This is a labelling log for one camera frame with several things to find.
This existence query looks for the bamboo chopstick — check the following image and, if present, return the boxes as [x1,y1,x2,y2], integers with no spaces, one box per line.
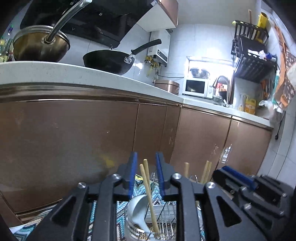
[139,159,160,233]
[184,162,190,178]
[200,160,209,184]

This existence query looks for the clear wire utensil holder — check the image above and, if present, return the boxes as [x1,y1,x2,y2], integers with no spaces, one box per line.
[123,171,206,241]

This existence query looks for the chrome kitchen faucet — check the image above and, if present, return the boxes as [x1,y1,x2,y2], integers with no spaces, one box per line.
[212,75,230,108]

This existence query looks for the zigzag knitted table mat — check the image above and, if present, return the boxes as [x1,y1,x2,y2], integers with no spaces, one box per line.
[12,178,206,241]

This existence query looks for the white microwave oven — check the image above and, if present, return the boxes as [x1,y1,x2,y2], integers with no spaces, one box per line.
[182,77,213,99]

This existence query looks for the yellow detergent bottle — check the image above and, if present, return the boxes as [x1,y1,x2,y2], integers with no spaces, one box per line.
[244,97,256,115]

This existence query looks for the black wok with lid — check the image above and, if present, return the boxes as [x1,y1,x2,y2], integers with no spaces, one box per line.
[83,39,162,75]

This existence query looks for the hanging patterned towel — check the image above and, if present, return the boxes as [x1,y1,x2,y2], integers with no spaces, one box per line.
[273,25,295,110]

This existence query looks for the white gas water heater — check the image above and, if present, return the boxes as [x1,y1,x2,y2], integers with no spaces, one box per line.
[147,29,171,67]

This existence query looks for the black dish rack shelf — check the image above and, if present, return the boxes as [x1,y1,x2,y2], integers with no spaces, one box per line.
[231,20,278,83]

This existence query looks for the black range hood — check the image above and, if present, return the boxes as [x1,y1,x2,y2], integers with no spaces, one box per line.
[20,0,155,48]

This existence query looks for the oil bottles on counter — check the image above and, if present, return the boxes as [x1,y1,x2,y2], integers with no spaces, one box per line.
[0,25,14,63]

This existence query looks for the brass wok with handle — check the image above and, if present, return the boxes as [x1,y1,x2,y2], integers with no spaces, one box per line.
[13,0,92,62]

